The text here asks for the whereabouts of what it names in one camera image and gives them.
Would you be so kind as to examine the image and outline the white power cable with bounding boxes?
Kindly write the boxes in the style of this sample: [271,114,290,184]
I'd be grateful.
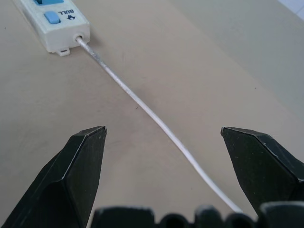
[76,37,244,214]

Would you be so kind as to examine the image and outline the white power strip blue buttons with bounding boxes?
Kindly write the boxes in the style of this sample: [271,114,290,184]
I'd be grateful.
[18,0,91,57]

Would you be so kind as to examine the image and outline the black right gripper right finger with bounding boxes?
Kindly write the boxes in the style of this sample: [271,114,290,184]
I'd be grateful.
[220,126,304,218]

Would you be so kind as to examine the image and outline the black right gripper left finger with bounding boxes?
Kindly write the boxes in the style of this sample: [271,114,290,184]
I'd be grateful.
[0,125,108,228]

